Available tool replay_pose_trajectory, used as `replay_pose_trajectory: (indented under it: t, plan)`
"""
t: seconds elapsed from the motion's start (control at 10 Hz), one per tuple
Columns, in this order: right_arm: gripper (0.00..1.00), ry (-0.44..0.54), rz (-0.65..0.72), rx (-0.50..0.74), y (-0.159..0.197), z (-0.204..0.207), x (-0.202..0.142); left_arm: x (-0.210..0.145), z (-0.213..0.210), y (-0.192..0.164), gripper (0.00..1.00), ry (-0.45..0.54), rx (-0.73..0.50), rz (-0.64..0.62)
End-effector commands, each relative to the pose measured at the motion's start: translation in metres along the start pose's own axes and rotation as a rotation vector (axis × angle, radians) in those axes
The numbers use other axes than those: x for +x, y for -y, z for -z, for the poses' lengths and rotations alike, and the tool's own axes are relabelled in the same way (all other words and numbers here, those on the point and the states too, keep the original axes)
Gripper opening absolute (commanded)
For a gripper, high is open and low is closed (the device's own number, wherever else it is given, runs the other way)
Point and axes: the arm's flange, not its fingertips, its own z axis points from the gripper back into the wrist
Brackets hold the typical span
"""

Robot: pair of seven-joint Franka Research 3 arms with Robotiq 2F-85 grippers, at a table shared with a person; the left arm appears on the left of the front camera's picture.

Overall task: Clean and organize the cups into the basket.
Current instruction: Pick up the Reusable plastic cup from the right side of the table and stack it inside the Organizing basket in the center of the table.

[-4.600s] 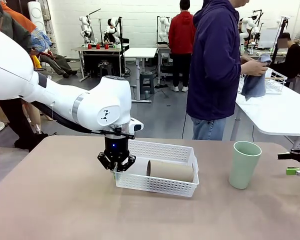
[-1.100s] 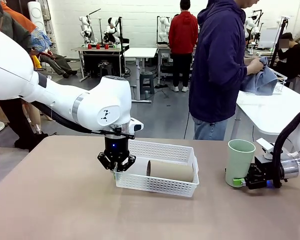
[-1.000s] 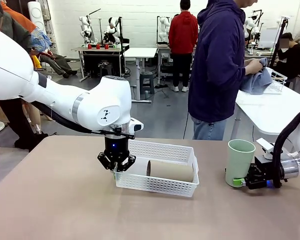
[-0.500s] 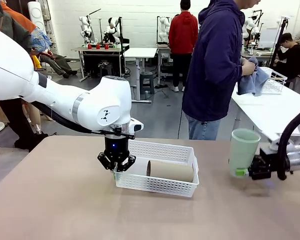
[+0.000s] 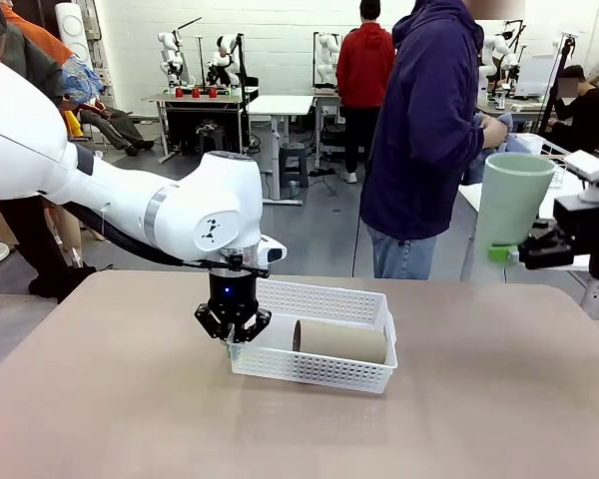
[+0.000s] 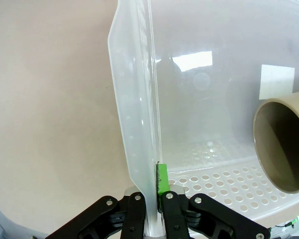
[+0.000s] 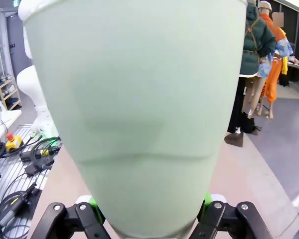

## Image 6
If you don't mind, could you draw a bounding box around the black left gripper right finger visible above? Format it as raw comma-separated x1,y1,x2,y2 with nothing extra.
155,163,271,239

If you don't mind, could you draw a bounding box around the white perforated plastic basket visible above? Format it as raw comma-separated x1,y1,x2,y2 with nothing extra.
107,0,299,239

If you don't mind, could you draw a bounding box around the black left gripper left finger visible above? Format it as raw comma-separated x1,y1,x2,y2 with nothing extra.
43,185,147,239

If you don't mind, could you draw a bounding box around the white paper label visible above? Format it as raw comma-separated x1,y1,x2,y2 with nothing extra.
259,64,296,100

